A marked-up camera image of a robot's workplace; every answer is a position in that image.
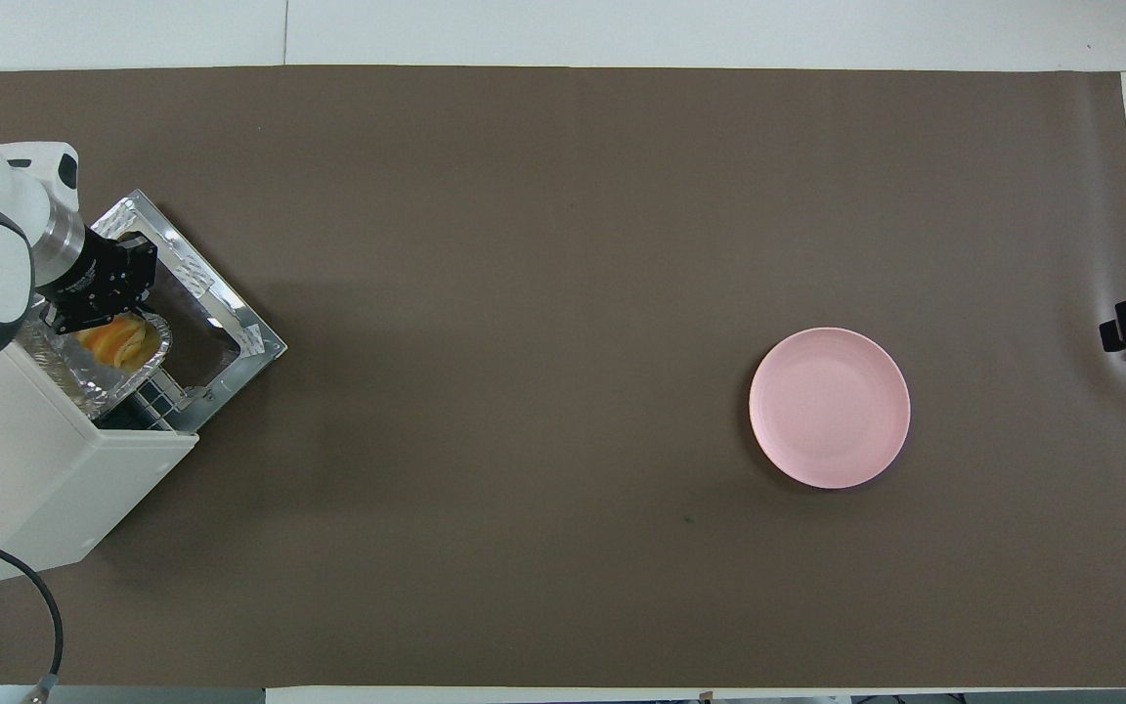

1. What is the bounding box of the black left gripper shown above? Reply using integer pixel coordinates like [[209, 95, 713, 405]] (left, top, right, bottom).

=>
[[35, 230, 159, 339]]

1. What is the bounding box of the sliced orange bread loaf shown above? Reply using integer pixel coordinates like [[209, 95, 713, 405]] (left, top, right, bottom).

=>
[[74, 318, 158, 371]]

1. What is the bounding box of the aluminium foil tray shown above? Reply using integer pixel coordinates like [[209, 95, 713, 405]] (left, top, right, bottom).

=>
[[16, 311, 173, 419]]

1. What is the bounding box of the glass oven door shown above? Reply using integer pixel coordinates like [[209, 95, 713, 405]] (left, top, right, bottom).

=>
[[84, 191, 288, 434]]

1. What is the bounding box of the cream toaster oven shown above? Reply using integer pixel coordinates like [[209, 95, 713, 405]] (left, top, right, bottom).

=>
[[0, 323, 200, 592]]

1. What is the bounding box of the pink round plate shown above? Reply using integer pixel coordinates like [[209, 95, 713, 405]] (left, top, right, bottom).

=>
[[748, 327, 912, 490]]

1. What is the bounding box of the brown table mat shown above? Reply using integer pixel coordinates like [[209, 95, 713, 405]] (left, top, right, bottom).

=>
[[0, 66, 1126, 688]]

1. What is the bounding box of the wire oven rack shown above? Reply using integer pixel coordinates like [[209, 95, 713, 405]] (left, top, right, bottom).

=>
[[97, 374, 185, 432]]

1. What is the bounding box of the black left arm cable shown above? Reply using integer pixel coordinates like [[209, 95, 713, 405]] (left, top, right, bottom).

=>
[[0, 528, 65, 704]]

